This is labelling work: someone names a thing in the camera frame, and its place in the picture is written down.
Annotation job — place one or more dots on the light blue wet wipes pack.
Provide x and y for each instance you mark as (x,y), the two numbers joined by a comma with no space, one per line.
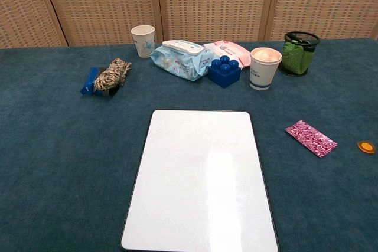
(180,61)

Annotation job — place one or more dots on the magenta patterned packet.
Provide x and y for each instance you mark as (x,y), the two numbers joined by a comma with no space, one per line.
(310,138)

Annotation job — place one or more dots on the white paper cup floral print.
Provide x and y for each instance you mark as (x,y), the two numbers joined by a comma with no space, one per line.
(143,42)

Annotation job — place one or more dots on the blue toy building block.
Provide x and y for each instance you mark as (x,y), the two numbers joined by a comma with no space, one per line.
(223,73)

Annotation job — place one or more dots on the woven folding screen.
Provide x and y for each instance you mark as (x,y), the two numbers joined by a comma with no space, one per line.
(189,4)

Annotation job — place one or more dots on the pink wet wipes pack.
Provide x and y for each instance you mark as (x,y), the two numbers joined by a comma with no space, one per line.
(230,51)

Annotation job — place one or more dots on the white rectangular board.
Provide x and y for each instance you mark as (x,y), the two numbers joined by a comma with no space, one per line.
(198,181)

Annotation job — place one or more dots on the paper cup with blue band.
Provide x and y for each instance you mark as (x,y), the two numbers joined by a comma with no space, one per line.
(264,70)

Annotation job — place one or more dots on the small orange disc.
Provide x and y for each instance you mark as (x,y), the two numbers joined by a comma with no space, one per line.
(366,147)

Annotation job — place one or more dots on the green cloth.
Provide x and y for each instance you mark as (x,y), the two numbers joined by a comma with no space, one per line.
(293,57)

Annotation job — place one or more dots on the blue cylindrical tool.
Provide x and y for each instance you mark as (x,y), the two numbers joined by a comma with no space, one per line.
(88,82)

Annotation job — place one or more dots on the teal tablecloth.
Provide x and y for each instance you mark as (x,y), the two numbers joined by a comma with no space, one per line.
(59,145)

